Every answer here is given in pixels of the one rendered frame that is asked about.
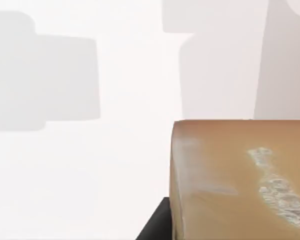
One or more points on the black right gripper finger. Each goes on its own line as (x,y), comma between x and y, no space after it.
(158,222)

